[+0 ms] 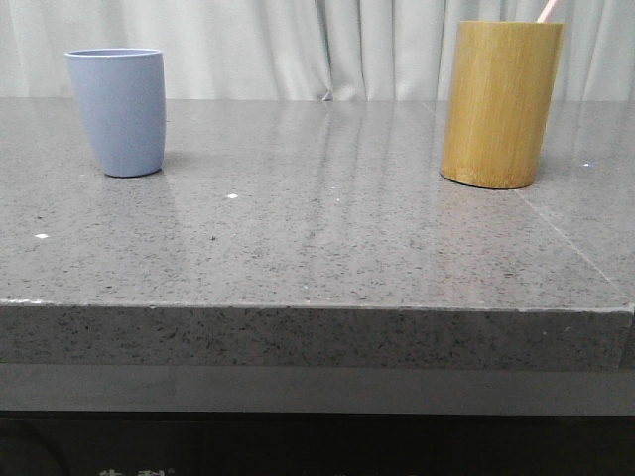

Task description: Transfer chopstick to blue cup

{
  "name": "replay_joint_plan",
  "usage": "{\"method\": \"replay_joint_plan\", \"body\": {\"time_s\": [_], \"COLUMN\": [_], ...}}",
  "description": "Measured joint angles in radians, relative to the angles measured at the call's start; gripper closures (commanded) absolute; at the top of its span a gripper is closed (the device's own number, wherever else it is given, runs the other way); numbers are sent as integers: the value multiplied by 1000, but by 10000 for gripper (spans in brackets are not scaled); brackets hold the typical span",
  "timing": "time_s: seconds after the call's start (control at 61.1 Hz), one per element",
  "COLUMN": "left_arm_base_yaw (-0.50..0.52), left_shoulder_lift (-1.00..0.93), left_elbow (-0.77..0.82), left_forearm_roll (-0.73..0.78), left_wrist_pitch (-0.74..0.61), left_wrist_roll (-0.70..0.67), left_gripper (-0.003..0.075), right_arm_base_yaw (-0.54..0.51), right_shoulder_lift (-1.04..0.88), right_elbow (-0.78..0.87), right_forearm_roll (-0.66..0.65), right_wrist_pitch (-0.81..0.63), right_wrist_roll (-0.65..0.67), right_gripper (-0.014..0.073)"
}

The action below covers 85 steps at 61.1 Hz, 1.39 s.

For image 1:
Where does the blue plastic cup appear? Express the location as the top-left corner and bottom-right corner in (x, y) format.
(64, 48), (167, 178)

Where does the pink chopstick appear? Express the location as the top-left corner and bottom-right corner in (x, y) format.
(536, 0), (559, 24)

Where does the white curtain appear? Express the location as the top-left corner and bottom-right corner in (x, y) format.
(0, 0), (635, 103)

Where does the bamboo cylindrical holder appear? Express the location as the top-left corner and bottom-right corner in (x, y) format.
(441, 21), (564, 189)

